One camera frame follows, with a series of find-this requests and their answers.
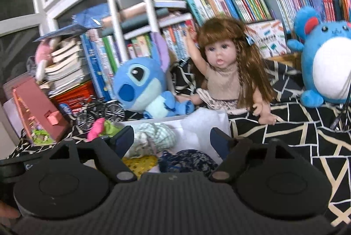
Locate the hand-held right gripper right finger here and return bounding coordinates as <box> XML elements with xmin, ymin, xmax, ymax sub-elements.
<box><xmin>210</xmin><ymin>127</ymin><xmax>305</xmax><ymax>182</ymax></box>

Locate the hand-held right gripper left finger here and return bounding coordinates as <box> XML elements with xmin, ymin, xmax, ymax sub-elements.
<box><xmin>48</xmin><ymin>125</ymin><xmax>138</xmax><ymax>183</ymax></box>

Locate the white fluffy cloth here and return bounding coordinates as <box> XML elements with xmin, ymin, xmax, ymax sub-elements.
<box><xmin>175</xmin><ymin>109</ymin><xmax>229</xmax><ymax>154</ymax></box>

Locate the pink and green cloth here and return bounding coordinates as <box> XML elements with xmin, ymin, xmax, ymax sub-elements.
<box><xmin>87</xmin><ymin>117</ymin><xmax>122</xmax><ymax>142</ymax></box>

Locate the dark blue floral cloth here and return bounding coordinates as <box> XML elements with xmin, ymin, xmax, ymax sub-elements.
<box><xmin>158</xmin><ymin>150</ymin><xmax>219</xmax><ymax>174</ymax></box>

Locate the person's left hand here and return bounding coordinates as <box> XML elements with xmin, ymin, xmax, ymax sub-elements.
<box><xmin>0</xmin><ymin>202</ymin><xmax>21</xmax><ymax>220</ymax></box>

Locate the yellow dotted cloth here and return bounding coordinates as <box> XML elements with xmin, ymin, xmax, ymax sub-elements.
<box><xmin>122</xmin><ymin>155</ymin><xmax>160</xmax><ymax>180</ymax></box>

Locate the green checked cloth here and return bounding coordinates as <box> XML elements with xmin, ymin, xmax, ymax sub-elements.
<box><xmin>129</xmin><ymin>122</ymin><xmax>176</xmax><ymax>159</ymax></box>

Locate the miniature metal bicycle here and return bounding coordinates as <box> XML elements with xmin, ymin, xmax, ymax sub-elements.
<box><xmin>74</xmin><ymin>98</ymin><xmax>126</xmax><ymax>131</ymax></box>

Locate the blue alien plush toy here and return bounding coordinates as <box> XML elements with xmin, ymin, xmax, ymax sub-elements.
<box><xmin>112</xmin><ymin>32</ymin><xmax>196</xmax><ymax>119</ymax></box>

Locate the pink triangular dollhouse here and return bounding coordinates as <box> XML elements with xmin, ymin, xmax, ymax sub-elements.
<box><xmin>12</xmin><ymin>77</ymin><xmax>69</xmax><ymax>145</ymax></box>

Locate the long-haired doll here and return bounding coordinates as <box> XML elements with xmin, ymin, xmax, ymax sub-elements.
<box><xmin>175</xmin><ymin>18</ymin><xmax>279</xmax><ymax>126</ymax></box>

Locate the blue round badge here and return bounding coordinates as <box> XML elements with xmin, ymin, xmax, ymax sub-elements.
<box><xmin>58</xmin><ymin>103</ymin><xmax>74</xmax><ymax>115</ymax></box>

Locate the row of tall thin books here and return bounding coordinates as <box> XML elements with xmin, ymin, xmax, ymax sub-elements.
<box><xmin>80</xmin><ymin>29</ymin><xmax>125</xmax><ymax>101</ymax></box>

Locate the black white patterned blanket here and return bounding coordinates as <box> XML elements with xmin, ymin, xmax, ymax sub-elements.
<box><xmin>8</xmin><ymin>58</ymin><xmax>351</xmax><ymax>227</ymax></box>

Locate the stack of flat books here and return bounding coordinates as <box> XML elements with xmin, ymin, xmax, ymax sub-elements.
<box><xmin>38</xmin><ymin>39</ymin><xmax>90</xmax><ymax>97</ymax></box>

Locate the grey cloth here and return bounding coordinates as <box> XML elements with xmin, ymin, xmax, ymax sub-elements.
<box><xmin>26</xmin><ymin>55</ymin><xmax>38</xmax><ymax>77</ymax></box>

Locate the row of small upright books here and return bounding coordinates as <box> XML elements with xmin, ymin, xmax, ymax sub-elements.
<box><xmin>125</xmin><ymin>18</ymin><xmax>202</xmax><ymax>63</ymax></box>

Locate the white printed box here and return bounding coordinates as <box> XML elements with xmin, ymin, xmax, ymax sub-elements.
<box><xmin>246</xmin><ymin>19</ymin><xmax>292</xmax><ymax>59</ymax></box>

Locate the pink white plush toy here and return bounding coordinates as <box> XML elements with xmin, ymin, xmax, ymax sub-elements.
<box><xmin>34</xmin><ymin>37</ymin><xmax>62</xmax><ymax>82</ymax></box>

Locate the brown flat box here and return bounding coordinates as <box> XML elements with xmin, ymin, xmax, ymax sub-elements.
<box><xmin>101</xmin><ymin>7</ymin><xmax>171</xmax><ymax>30</ymax></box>

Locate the blue plastic folder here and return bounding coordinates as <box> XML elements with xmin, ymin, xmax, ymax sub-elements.
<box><xmin>33</xmin><ymin>4</ymin><xmax>111</xmax><ymax>42</ymax></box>

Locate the round blue white plush toy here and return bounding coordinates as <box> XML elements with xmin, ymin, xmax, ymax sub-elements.
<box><xmin>287</xmin><ymin>6</ymin><xmax>351</xmax><ymax>108</ymax></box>

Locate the row of colourful paperback books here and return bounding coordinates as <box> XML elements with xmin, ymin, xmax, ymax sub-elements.
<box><xmin>179</xmin><ymin>0</ymin><xmax>275</xmax><ymax>25</ymax></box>

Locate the row of blue-spined books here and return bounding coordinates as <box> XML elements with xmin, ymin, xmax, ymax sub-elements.
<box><xmin>260</xmin><ymin>0</ymin><xmax>343</xmax><ymax>32</ymax></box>

